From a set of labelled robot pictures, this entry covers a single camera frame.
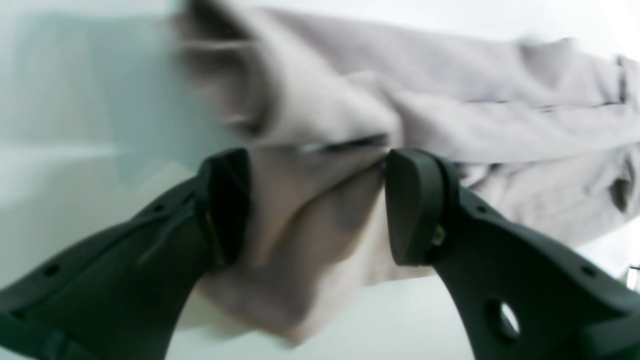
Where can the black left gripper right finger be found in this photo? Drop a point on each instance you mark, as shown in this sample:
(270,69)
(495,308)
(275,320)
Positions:
(520,294)

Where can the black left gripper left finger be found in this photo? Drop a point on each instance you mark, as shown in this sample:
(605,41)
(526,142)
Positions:
(118,294)

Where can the mauve t-shirt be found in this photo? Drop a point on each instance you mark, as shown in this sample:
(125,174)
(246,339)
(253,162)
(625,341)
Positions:
(545,132)

